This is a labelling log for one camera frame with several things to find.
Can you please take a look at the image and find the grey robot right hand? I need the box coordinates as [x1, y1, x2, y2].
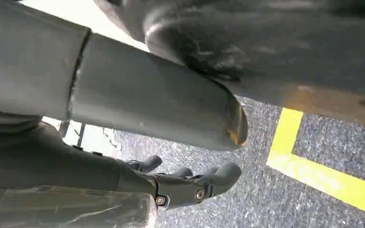
[0, 0, 249, 210]

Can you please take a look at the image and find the ribbed grey right arm sleeve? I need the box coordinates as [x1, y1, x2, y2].
[0, 108, 43, 134]

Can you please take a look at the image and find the yellow floor tape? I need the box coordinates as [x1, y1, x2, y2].
[266, 107, 365, 220]

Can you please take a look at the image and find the black robot leg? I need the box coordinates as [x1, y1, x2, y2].
[94, 0, 365, 127]

